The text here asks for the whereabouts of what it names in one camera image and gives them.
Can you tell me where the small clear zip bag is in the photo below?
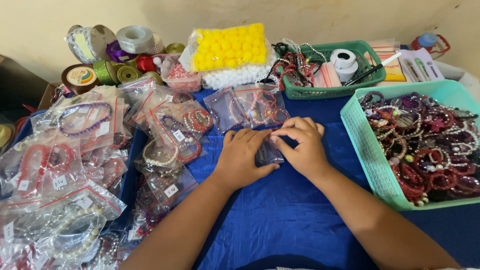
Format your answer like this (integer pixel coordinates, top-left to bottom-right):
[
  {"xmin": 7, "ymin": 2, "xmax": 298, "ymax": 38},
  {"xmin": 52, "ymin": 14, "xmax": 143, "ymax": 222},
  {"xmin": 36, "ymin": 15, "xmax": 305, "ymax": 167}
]
[{"xmin": 255, "ymin": 129, "xmax": 286, "ymax": 168}]

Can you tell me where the clear tub of pink beads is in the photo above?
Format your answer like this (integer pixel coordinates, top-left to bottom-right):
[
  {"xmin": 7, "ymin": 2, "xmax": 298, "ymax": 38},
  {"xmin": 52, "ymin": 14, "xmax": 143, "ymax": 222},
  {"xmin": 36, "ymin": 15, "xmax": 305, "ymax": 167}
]
[{"xmin": 161, "ymin": 53, "xmax": 203, "ymax": 93}]

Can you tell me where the plastic bag pack yellow label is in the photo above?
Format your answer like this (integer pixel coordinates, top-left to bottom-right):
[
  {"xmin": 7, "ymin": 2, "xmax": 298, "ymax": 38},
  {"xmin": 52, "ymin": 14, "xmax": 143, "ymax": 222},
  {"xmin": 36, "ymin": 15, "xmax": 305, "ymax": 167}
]
[{"xmin": 365, "ymin": 38, "xmax": 408, "ymax": 84}]

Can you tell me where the purple ribbon spool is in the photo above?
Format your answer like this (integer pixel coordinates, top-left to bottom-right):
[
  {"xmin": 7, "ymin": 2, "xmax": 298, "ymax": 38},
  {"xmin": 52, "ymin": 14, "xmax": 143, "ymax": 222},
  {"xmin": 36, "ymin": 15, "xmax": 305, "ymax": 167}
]
[{"xmin": 106, "ymin": 40, "xmax": 137, "ymax": 63}]

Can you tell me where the bagged red bracelet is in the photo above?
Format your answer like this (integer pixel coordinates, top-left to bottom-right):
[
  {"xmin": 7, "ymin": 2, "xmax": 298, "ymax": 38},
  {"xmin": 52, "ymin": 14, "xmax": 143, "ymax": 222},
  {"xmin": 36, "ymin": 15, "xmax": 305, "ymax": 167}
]
[
  {"xmin": 259, "ymin": 93, "xmax": 291, "ymax": 127},
  {"xmin": 234, "ymin": 84, "xmax": 276, "ymax": 129}
]

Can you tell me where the person's right hand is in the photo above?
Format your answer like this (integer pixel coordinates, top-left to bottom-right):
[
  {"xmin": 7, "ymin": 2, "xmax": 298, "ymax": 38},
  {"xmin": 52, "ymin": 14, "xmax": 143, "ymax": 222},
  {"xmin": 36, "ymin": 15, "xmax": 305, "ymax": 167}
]
[{"xmin": 270, "ymin": 116, "xmax": 333, "ymax": 181}]

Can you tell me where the green glitter ribbon spool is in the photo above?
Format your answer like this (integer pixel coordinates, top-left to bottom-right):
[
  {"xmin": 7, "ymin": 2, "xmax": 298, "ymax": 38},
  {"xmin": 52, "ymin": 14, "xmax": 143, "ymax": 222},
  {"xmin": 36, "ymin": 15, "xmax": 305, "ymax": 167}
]
[{"xmin": 92, "ymin": 60, "xmax": 119, "ymax": 86}]

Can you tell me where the red ribbon spool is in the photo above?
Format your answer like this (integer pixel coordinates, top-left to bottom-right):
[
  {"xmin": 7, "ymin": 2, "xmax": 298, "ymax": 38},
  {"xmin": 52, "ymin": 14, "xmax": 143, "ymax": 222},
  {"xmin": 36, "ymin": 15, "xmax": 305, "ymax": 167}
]
[{"xmin": 136, "ymin": 55, "xmax": 157, "ymax": 73}]

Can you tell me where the bag of yellow pompoms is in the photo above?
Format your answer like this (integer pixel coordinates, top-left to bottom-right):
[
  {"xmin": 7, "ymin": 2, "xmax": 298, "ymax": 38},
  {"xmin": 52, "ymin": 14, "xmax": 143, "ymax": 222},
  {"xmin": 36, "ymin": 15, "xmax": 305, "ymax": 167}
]
[{"xmin": 188, "ymin": 23, "xmax": 272, "ymax": 73}]

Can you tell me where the brown cardboard box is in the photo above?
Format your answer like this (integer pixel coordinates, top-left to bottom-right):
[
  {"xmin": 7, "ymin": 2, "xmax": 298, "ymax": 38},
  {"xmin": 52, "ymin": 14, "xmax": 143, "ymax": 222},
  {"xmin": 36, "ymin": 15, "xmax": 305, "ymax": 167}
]
[{"xmin": 37, "ymin": 82, "xmax": 64, "ymax": 111}]

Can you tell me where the person's left hand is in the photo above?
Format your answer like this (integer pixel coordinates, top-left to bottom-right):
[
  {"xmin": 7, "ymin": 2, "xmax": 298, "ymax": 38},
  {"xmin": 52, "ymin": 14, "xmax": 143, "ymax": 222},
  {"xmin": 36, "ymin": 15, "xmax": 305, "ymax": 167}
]
[{"xmin": 213, "ymin": 128, "xmax": 281, "ymax": 192}]

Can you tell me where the clear packet of pens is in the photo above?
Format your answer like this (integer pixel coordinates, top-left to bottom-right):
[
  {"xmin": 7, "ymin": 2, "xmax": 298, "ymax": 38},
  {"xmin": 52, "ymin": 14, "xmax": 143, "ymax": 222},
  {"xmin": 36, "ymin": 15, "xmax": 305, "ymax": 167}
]
[{"xmin": 397, "ymin": 47, "xmax": 445, "ymax": 82}]

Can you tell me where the pile of bagged bracelets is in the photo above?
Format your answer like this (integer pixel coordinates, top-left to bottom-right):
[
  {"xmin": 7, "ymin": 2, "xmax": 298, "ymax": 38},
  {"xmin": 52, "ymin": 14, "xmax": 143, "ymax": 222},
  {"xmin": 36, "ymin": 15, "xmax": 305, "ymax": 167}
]
[{"xmin": 0, "ymin": 75, "xmax": 214, "ymax": 270}]

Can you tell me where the blue table cloth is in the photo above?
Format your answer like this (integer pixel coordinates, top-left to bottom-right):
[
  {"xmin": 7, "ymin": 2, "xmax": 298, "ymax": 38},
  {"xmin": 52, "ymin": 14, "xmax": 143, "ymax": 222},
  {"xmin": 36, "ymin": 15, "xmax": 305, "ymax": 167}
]
[{"xmin": 11, "ymin": 87, "xmax": 480, "ymax": 270}]

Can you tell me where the red and blue bottle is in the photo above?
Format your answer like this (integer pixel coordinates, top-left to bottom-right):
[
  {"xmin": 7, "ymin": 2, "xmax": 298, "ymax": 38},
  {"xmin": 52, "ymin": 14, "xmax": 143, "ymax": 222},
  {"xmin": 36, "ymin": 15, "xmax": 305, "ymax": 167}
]
[{"xmin": 411, "ymin": 32, "xmax": 451, "ymax": 55}]

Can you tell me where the pack of red-striped zip bags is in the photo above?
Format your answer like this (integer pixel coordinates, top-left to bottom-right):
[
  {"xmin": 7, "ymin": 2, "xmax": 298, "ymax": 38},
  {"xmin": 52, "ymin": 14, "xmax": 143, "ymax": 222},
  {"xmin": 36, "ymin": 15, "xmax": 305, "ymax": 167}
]
[{"xmin": 313, "ymin": 61, "xmax": 343, "ymax": 89}]

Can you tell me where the bag of white pompoms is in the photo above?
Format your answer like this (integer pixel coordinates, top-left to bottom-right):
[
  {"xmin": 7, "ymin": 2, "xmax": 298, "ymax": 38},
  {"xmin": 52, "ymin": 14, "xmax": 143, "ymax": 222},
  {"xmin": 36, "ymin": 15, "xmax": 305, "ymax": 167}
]
[{"xmin": 202, "ymin": 56, "xmax": 276, "ymax": 91}]

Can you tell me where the silver glitter ribbon spool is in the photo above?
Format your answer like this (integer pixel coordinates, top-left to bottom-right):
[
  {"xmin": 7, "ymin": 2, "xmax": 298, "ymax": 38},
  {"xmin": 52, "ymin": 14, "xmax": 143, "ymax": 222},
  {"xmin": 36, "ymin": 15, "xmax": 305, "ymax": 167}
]
[{"xmin": 66, "ymin": 24, "xmax": 117, "ymax": 65}]

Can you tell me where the black and white pen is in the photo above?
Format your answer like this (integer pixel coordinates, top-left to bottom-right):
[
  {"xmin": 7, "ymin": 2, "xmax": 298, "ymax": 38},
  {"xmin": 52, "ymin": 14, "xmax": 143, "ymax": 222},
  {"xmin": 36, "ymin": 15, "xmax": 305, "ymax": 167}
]
[{"xmin": 344, "ymin": 52, "xmax": 402, "ymax": 87}]

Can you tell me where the bagged purple bracelet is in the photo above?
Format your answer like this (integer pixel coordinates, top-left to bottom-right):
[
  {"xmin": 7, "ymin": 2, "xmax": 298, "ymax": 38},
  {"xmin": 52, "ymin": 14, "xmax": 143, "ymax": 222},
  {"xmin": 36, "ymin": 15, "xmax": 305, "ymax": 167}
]
[{"xmin": 203, "ymin": 86, "xmax": 251, "ymax": 135}]

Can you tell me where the brown spool with rainbow label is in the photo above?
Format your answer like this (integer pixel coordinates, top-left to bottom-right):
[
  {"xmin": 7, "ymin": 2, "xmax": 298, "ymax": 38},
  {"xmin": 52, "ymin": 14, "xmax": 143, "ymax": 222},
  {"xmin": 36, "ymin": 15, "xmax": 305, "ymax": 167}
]
[{"xmin": 61, "ymin": 63, "xmax": 101, "ymax": 95}]

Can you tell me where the teal plastic basket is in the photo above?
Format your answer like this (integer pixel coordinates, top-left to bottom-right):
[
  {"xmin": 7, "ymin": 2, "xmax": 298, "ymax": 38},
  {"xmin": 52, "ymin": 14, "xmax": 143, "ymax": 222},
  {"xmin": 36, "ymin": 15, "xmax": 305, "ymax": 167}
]
[{"xmin": 340, "ymin": 79, "xmax": 480, "ymax": 211}]

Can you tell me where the white label roll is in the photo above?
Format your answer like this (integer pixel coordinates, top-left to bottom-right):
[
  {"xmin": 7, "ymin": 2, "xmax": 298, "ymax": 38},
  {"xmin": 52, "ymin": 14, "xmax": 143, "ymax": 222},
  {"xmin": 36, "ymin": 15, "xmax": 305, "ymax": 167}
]
[{"xmin": 330, "ymin": 48, "xmax": 359, "ymax": 83}]

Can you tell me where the olive gold ribbon spool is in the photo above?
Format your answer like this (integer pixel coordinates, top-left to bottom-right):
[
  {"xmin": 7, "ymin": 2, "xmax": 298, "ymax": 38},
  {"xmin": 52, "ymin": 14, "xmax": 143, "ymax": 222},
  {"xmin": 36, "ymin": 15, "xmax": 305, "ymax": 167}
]
[{"xmin": 116, "ymin": 65, "xmax": 143, "ymax": 83}]

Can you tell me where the white dotted ribbon spool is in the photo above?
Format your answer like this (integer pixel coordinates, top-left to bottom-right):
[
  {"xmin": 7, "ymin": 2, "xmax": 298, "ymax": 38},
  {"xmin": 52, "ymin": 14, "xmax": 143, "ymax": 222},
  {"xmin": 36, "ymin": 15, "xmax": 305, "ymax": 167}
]
[{"xmin": 147, "ymin": 33, "xmax": 166, "ymax": 56}]

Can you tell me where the heap of loose beaded bracelets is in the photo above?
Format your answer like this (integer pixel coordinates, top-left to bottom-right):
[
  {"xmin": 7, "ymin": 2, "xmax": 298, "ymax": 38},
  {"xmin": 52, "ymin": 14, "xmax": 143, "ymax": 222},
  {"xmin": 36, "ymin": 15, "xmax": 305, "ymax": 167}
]
[{"xmin": 358, "ymin": 91, "xmax": 480, "ymax": 207}]

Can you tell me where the green plastic basket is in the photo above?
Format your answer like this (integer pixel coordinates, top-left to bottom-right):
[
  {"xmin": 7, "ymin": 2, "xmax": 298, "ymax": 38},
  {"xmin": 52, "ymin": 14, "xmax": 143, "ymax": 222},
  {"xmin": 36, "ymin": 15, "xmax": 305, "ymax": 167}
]
[{"xmin": 279, "ymin": 40, "xmax": 387, "ymax": 100}]

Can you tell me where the tangle of red black bracelets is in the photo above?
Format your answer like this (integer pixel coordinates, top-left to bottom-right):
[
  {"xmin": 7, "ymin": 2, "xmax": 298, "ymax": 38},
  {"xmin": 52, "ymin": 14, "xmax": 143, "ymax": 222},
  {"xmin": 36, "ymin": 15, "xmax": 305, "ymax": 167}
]
[{"xmin": 255, "ymin": 38, "xmax": 328, "ymax": 92}]

